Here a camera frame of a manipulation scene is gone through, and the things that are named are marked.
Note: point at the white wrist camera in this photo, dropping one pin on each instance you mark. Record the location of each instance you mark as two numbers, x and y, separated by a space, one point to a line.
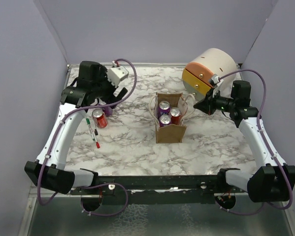
216 83
116 75

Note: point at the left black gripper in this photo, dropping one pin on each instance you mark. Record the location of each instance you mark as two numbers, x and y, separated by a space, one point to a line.
111 98

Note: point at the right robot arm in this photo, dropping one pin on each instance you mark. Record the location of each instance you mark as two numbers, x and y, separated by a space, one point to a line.
274 179

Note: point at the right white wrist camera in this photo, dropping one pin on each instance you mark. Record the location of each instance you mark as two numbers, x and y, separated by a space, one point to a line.
216 83

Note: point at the brown canvas tote bag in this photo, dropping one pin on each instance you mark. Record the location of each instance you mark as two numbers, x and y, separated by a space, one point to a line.
172 133

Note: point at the purple can by cola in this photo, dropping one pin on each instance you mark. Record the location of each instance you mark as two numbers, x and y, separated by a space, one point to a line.
108 111

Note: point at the red cola can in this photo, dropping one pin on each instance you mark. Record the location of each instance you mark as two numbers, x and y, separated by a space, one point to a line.
99 118
175 115

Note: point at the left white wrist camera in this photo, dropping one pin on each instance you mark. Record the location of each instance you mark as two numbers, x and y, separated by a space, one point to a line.
116 75

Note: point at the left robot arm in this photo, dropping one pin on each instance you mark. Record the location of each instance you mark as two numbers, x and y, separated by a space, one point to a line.
48 170

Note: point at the metal front plate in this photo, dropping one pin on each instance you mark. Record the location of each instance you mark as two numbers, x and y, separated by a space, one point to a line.
64 217

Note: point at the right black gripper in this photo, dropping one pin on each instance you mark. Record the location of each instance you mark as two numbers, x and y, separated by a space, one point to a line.
207 105

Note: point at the green capped marker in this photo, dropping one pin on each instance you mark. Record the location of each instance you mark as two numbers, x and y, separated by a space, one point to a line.
90 130

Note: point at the red cola can front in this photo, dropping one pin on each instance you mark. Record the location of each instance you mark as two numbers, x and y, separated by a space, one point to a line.
99 118

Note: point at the purple fanta can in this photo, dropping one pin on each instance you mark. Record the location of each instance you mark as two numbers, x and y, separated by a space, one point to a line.
164 108
165 120

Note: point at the purple Fanta can front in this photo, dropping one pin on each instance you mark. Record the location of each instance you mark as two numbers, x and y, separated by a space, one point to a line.
164 108

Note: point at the round drawer cabinet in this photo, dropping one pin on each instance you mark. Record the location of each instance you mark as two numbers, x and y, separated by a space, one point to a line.
198 72

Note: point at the red capped marker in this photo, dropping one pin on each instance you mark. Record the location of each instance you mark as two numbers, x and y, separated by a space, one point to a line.
95 139

